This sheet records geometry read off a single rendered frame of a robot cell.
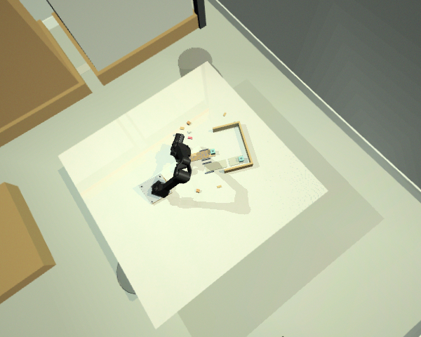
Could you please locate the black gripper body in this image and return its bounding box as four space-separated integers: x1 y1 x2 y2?
173 156 187 169

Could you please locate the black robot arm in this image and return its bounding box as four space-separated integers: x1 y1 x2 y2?
151 133 192 198

